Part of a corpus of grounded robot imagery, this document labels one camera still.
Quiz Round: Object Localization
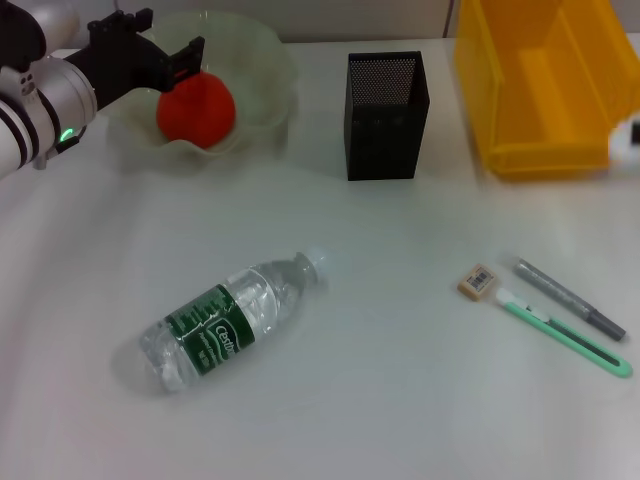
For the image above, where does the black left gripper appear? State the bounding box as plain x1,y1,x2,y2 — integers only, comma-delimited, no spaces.
64,8,206,111

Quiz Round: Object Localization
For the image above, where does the white paper ball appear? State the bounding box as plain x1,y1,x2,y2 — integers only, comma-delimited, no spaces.
607,114,640,162

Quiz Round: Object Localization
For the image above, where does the red orange fruit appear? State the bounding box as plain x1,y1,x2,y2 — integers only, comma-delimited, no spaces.
155,69,237,149

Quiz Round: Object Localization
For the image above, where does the grey marker pen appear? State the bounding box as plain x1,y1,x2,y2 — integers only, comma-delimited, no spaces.
513,256,628,343

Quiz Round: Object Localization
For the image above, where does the green utility knife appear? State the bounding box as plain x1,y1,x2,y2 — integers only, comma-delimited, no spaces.
495,289,634,380

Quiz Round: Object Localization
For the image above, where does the beige barcode eraser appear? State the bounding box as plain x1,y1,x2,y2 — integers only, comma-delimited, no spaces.
456,262,501,303

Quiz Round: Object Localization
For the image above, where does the clear green label water bottle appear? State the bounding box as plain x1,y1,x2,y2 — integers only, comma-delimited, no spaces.
138,245,331,394

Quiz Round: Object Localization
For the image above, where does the translucent wavy fruit plate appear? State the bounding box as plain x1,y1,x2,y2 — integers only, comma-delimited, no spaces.
105,10,300,161

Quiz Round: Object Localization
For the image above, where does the black mesh pen holder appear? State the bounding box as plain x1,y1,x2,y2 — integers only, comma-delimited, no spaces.
343,50,431,182

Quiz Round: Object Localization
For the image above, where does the yellow plastic storage bin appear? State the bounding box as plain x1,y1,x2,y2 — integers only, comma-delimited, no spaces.
453,0,640,181

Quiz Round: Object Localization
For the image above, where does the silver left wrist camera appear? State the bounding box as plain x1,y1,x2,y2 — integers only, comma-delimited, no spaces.
0,0,81,69

